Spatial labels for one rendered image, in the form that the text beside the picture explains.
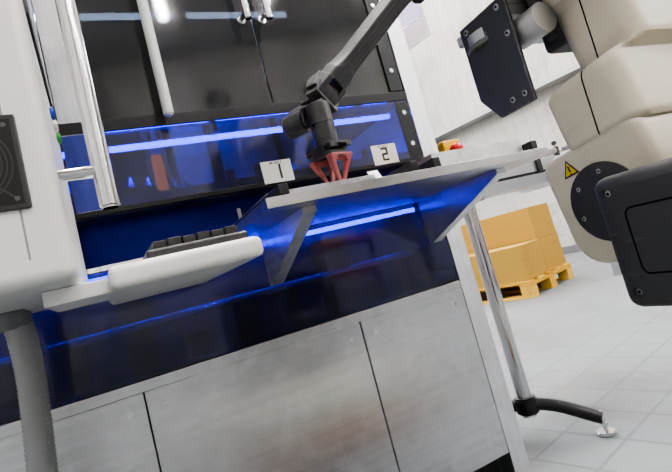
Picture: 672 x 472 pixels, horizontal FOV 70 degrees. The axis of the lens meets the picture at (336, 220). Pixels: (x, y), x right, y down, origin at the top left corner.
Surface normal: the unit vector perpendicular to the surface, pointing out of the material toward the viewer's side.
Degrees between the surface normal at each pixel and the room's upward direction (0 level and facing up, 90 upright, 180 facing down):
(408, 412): 90
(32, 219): 90
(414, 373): 90
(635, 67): 82
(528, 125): 90
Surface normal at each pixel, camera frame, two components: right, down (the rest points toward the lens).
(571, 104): -0.89, 0.20
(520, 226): -0.74, 0.13
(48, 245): 0.42, -0.20
